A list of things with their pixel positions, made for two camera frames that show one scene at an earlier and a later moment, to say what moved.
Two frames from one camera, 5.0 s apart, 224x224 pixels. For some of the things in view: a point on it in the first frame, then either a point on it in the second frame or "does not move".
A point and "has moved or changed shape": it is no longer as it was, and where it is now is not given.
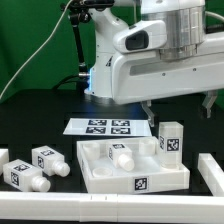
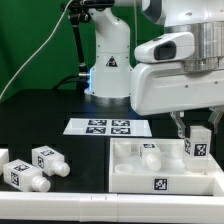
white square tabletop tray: (128, 165) has moved or changed shape
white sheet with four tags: (108, 127) does not move
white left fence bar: (4, 158) does not move
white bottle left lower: (25, 176) does not move
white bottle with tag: (170, 140) -> (197, 149)
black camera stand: (79, 12) does not move
